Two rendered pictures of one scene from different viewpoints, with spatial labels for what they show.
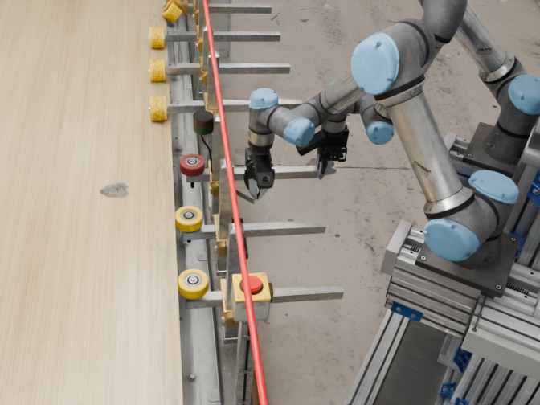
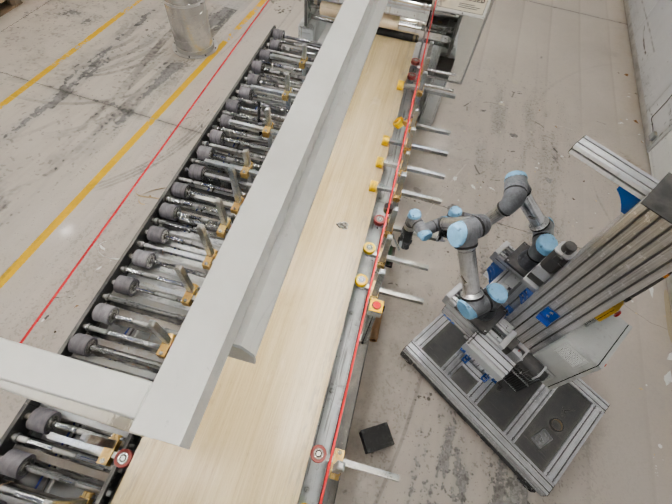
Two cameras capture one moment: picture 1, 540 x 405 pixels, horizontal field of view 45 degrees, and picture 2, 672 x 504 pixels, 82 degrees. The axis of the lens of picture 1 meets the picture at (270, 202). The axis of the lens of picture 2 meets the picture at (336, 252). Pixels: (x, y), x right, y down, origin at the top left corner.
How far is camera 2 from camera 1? 81 cm
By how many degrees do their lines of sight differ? 20
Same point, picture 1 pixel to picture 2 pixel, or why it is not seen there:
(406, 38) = (474, 228)
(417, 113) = (468, 259)
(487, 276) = (482, 324)
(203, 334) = (361, 295)
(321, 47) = (486, 132)
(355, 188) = not seen: hidden behind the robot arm
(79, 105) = (339, 173)
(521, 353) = (483, 360)
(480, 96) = (568, 190)
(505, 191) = (500, 298)
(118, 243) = (337, 252)
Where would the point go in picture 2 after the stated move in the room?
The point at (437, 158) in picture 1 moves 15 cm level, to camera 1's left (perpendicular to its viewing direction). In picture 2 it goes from (471, 278) to (442, 266)
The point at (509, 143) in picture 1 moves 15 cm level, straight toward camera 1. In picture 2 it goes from (528, 262) to (514, 276)
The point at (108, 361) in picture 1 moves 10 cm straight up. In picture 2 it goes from (320, 303) to (320, 296)
